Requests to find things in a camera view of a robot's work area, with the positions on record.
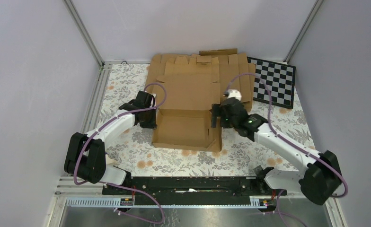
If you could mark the floral table mat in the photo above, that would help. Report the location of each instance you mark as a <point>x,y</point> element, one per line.
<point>133,150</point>

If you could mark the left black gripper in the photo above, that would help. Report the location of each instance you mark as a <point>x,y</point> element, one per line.
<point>152,125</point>

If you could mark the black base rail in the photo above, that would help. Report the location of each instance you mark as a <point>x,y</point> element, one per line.
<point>198,191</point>

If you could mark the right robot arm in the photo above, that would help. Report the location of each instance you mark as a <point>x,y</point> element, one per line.
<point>317,174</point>

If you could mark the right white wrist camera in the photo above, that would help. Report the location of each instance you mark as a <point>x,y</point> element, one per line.
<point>233,93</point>

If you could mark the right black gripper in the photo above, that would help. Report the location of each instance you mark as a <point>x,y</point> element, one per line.
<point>218,110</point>

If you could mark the stack of flat cardboard blanks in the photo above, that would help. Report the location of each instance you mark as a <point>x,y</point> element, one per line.
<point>230,68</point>

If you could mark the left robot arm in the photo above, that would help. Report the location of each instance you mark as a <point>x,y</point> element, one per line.
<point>86,156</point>

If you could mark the brown cardboard box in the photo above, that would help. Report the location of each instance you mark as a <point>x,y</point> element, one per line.
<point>184,119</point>

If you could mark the black white checkerboard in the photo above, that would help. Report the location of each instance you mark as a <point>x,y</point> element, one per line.
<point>280,80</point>

